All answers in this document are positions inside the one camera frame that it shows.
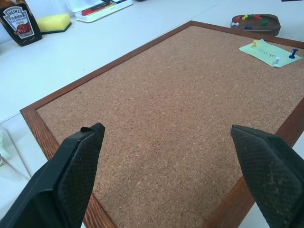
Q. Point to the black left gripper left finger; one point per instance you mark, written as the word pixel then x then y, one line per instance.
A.
pixel 59 180

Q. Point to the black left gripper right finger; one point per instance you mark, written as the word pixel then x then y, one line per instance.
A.
pixel 268 171

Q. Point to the white push pin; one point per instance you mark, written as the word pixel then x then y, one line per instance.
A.
pixel 277 60
pixel 234 24

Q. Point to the light green paper note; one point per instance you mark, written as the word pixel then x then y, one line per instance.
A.
pixel 269 52

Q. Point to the blue push pin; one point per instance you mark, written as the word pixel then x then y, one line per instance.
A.
pixel 293 54
pixel 248 27

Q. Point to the wood framed cork board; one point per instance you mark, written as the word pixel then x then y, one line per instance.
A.
pixel 166 107

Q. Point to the yellow push pin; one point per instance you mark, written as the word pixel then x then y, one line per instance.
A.
pixel 254 44
pixel 244 17

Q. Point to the green toy block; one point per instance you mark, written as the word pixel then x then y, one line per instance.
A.
pixel 250 15
pixel 264 23

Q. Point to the red toy block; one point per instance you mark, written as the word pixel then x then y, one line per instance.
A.
pixel 256 17

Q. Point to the dark wooden pin tray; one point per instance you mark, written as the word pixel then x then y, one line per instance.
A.
pixel 257 25

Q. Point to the yellow green sponge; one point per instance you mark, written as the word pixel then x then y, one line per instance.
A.
pixel 54 22

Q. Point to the Heinz black pepper sauce bottle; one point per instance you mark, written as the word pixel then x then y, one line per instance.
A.
pixel 21 22

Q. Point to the white marker tray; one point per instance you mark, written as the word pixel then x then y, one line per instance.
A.
pixel 103 9

